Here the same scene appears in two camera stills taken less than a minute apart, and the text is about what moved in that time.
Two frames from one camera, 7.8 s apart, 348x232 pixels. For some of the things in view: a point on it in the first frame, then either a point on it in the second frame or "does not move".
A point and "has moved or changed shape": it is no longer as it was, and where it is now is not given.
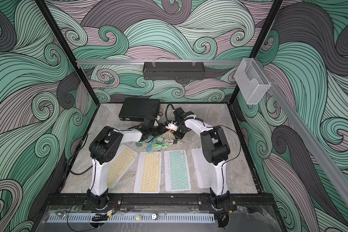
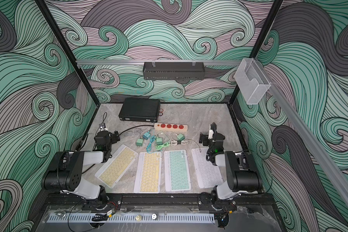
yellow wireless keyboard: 117,167 does not move
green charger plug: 159,140 does not move
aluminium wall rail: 141,62 does not move
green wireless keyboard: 176,170 does not move
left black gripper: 160,127 to 114,139
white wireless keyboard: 203,167 does not move
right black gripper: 178,136 to 205,137
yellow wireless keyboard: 148,175 does not move
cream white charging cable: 169,141 has moved or changed shape
